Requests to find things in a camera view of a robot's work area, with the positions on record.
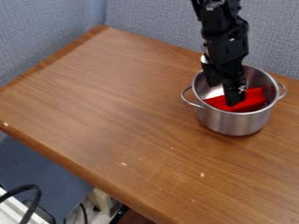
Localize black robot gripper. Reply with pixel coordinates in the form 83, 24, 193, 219
201, 17, 249, 107

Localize red rectangular block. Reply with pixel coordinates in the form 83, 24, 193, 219
205, 87, 268, 112

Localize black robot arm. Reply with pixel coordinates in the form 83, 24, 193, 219
191, 0, 249, 106

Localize stainless steel pot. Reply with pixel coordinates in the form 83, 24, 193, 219
181, 65, 288, 137

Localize white items under table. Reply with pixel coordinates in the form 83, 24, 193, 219
63, 188, 129, 224

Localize black and white chair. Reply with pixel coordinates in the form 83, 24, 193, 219
0, 185, 57, 224

